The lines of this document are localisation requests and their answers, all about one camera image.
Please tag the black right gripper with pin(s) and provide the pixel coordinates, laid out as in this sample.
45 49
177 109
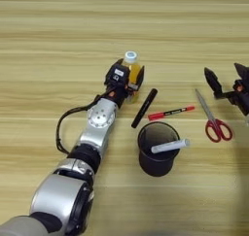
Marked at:
241 95

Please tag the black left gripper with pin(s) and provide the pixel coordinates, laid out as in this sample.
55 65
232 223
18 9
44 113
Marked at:
118 94

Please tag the orange juice bottle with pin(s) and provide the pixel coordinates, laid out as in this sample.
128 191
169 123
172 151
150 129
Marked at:
133 66

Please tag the black marker pen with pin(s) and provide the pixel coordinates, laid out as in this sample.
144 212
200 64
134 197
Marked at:
144 108

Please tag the red capped marker pen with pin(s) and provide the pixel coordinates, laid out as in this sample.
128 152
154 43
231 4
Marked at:
170 113

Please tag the grey white marker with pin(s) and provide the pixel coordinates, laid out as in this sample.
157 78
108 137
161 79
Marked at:
170 146

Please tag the black mesh pen cup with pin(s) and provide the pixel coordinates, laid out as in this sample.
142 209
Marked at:
157 163

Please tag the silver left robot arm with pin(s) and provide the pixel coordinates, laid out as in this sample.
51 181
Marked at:
68 188

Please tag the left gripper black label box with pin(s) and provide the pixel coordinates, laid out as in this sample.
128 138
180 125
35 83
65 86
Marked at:
118 74

